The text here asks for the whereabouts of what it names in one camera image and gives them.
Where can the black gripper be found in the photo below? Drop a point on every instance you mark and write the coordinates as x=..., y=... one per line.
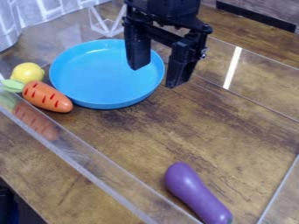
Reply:
x=146, y=18

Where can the purple toy eggplant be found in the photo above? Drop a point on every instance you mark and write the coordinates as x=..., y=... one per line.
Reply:
x=184, y=184

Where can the blue round tray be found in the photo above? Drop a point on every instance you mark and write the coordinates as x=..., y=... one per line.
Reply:
x=91, y=73

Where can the clear acrylic stand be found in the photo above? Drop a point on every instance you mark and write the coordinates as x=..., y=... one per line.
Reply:
x=108, y=28

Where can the orange toy carrot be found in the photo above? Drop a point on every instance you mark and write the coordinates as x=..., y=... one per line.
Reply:
x=40, y=95

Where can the yellow toy lemon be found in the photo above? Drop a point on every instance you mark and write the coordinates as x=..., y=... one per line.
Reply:
x=27, y=72

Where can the grey patterned curtain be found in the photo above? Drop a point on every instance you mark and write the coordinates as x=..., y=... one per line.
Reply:
x=23, y=13

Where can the clear acrylic front wall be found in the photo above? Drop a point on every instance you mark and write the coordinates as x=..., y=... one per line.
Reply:
x=151, y=207

